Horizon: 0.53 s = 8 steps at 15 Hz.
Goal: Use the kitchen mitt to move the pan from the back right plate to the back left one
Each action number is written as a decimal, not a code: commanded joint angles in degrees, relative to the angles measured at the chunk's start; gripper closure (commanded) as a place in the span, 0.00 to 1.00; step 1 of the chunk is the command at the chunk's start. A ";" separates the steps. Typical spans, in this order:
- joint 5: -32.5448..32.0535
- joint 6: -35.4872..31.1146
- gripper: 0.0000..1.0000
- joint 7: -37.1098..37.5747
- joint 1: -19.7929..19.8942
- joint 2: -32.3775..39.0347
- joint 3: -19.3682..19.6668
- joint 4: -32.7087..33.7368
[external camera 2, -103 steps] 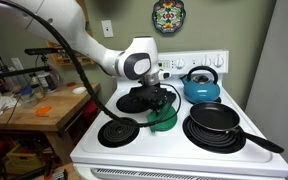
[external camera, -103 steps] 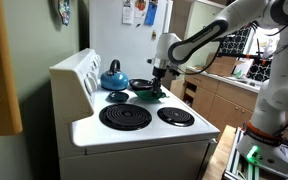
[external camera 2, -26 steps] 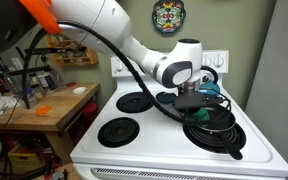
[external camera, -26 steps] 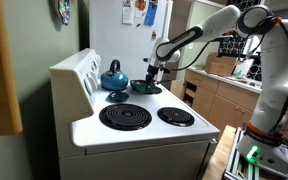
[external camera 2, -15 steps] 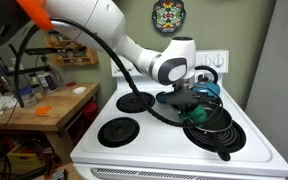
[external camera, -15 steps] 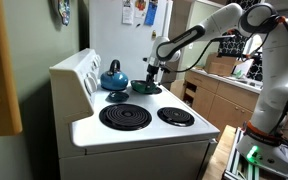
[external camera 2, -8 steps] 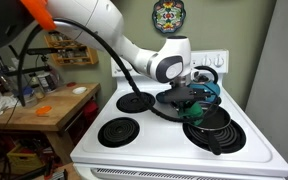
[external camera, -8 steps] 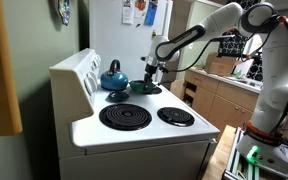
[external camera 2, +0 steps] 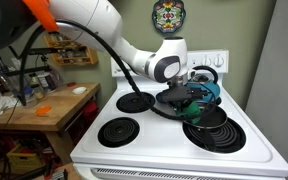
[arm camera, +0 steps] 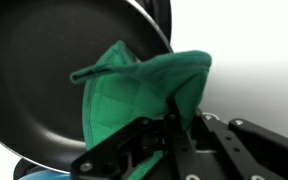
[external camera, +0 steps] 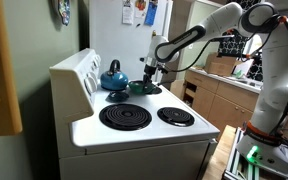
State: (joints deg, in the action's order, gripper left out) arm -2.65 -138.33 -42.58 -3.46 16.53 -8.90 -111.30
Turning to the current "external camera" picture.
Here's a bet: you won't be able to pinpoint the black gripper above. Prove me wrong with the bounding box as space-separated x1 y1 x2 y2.
143 65 158 88

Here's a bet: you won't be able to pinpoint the wooden kitchen cabinets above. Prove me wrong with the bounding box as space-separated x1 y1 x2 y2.
170 68 288 141

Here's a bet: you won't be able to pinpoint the large black coil burner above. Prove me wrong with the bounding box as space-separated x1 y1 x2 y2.
146 85 163 96
98 103 153 132

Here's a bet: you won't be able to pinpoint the dark teal spoon rest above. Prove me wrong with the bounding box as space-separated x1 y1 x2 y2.
105 91 130 103

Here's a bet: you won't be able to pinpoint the white refrigerator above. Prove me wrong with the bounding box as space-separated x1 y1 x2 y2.
88 0 174 84

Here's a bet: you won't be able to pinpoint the blue paper note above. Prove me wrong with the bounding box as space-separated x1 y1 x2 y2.
144 0 159 27

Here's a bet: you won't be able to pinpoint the white paper note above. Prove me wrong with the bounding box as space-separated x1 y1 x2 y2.
121 0 135 25

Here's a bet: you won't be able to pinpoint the orange printed paper note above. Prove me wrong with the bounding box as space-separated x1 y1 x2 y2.
134 0 148 18

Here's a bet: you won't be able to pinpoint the cardboard box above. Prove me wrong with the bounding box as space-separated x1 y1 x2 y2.
204 52 238 77

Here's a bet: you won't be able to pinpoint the white electric stove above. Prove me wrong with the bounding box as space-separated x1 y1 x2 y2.
48 48 221 180

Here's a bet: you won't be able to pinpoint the black white patterned curtain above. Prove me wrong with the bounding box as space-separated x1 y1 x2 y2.
217 0 268 83

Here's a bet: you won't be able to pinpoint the white paper sheet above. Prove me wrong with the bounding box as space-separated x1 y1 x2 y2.
232 59 255 79

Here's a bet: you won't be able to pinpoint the wooden table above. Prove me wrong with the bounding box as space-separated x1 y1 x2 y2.
202 124 238 180

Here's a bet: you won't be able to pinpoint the bright window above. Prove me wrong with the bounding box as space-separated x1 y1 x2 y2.
249 33 264 55

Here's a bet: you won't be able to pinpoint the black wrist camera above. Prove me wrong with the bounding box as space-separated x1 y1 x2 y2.
155 65 170 75

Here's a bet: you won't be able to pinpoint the blue kettle with black handle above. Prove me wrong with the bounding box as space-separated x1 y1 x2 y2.
99 59 130 92

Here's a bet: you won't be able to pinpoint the black stereo camera bar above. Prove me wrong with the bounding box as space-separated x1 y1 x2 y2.
212 34 237 43

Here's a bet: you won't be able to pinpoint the colourful decorative wall plate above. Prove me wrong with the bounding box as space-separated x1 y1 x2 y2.
52 0 72 27

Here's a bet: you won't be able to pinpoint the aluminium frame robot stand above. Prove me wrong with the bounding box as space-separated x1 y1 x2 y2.
223 128 288 180

